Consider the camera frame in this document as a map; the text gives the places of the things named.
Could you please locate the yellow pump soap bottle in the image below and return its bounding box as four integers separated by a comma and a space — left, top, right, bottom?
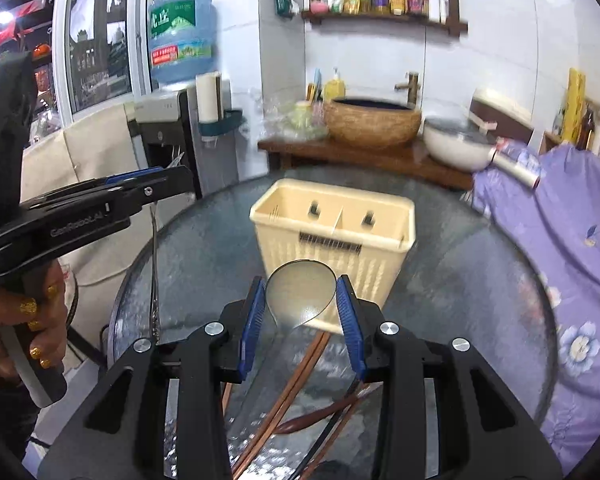
323, 67, 346, 102

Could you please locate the blue water bottle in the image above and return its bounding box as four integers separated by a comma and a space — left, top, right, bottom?
147, 0, 219, 87

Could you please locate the bronze faucet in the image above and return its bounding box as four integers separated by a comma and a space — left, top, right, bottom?
394, 70, 421, 109

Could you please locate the cream plastic utensil basket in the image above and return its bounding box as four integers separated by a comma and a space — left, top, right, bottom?
249, 178, 416, 334

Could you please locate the wooden wall shelf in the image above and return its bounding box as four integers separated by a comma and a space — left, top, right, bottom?
302, 7, 469, 37

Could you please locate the window with white frame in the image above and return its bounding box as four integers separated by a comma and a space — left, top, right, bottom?
54, 0, 154, 122

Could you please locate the light green cup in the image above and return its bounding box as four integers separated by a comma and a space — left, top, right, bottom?
292, 100, 314, 131

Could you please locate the tall yellow box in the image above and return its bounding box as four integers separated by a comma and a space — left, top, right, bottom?
564, 67, 587, 146

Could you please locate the brown glass bottle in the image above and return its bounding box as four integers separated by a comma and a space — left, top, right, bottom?
577, 102, 597, 151

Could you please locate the wooden counter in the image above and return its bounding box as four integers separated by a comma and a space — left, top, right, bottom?
257, 135, 477, 192

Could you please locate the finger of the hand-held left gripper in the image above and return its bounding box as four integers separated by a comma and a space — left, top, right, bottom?
21, 167, 164, 212
107, 165, 196, 221

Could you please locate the beige cloth cover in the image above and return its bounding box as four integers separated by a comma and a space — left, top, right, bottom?
19, 101, 202, 343

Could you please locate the white pan with glass lid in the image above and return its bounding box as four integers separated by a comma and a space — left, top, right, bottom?
422, 114, 544, 191

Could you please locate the brown and white rice cooker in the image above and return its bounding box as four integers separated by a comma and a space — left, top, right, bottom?
468, 87, 536, 147

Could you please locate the person's left forearm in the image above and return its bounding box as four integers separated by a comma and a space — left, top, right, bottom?
0, 372, 42, 463

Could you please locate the black chopstick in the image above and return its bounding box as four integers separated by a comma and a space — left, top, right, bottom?
299, 382, 358, 480

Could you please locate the purple floral cloth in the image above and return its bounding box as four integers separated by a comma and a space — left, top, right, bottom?
471, 139, 600, 477

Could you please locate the dark brown wooden spoon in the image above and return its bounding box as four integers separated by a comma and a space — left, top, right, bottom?
274, 390, 377, 437

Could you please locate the metal spoon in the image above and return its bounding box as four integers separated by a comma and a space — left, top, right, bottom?
265, 259, 337, 332

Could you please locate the clear plastic bag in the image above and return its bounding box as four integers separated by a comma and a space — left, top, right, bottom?
251, 86, 331, 142

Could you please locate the brown wooden chopstick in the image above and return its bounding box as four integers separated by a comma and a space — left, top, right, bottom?
237, 332, 332, 480
320, 384, 384, 480
231, 332, 327, 480

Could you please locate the water dispenser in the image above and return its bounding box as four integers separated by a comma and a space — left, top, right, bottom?
131, 87, 204, 202

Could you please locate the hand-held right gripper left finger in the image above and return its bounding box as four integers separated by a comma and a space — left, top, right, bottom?
37, 275, 268, 480

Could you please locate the slim metal utensil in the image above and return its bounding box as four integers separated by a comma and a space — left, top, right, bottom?
148, 199, 162, 345

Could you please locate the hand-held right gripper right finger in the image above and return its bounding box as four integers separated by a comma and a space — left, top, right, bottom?
334, 274, 563, 480

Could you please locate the brown woven basin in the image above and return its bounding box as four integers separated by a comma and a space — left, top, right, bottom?
323, 95, 424, 150

